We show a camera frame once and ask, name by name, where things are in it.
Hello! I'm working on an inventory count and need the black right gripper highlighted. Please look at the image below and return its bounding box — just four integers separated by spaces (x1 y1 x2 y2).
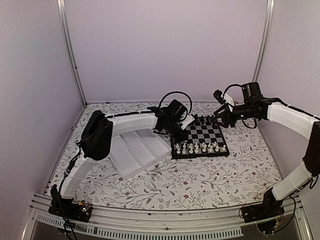
210 102 255 129

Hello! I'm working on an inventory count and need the black and silver chessboard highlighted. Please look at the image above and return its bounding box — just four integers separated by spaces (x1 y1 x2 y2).
170 122 230 160

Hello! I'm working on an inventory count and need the white plastic tray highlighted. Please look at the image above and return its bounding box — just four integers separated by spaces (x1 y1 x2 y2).
107 130 172 180

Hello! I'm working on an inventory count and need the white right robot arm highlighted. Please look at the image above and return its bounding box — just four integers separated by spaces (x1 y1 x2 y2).
213 82 320 218

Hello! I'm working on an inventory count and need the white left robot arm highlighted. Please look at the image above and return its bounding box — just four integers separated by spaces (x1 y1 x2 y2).
50 99 191 217

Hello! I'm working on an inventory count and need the black chess pieces back row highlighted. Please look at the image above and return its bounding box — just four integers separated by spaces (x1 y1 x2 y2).
194 114 213 122

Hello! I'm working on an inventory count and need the black chess pawns row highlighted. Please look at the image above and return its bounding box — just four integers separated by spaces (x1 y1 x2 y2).
194 119 212 126

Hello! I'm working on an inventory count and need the floral patterned table mat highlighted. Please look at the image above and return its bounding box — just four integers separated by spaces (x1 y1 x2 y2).
44 100 283 210

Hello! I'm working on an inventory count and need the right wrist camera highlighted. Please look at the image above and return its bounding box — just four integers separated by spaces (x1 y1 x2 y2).
213 89 236 115

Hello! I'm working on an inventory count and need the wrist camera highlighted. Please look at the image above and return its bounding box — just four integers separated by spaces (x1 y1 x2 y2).
213 89 236 115
180 114 198 130

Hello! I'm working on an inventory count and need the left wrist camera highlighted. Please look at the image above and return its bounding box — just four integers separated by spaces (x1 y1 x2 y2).
180 114 198 130

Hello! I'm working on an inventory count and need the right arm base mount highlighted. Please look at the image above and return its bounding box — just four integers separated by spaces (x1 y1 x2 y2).
238 196 285 235

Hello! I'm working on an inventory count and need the front aluminium rail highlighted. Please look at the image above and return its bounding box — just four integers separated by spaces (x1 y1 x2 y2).
22 193 315 240

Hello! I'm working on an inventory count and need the right aluminium frame post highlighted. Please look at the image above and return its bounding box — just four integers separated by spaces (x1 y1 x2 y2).
252 0 275 82

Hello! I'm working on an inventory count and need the aluminium frame post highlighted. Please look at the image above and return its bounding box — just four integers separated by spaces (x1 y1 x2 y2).
252 0 275 82
56 0 88 107

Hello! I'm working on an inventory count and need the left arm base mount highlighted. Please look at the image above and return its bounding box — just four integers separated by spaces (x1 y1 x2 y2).
48 184 93 223

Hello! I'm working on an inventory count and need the left aluminium frame post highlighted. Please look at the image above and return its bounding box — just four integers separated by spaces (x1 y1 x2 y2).
56 0 88 107

